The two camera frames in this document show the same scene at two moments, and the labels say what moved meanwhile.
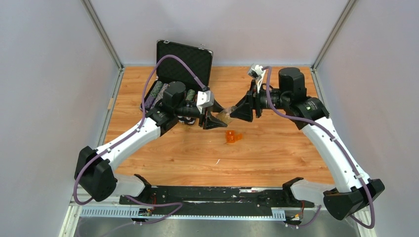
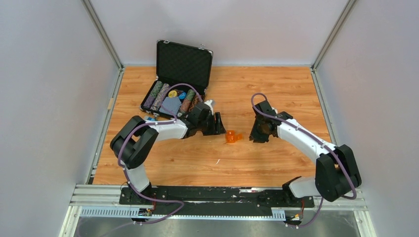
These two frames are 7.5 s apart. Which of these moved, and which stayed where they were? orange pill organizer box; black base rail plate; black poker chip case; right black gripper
Moved: right black gripper
Stayed: black base rail plate; black poker chip case; orange pill organizer box
